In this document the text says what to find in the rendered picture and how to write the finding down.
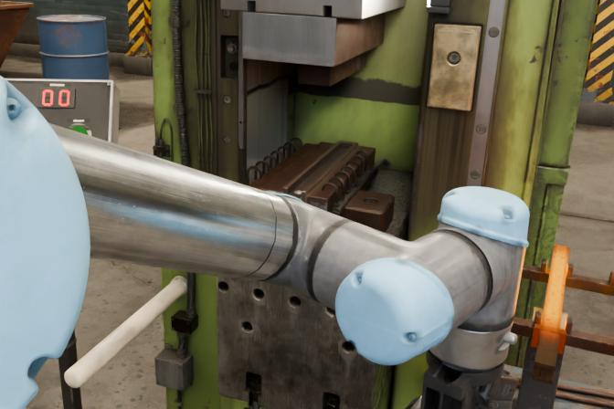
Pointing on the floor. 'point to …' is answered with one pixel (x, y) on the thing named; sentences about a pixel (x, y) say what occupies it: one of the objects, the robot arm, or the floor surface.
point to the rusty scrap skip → (11, 24)
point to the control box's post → (71, 396)
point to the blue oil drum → (73, 47)
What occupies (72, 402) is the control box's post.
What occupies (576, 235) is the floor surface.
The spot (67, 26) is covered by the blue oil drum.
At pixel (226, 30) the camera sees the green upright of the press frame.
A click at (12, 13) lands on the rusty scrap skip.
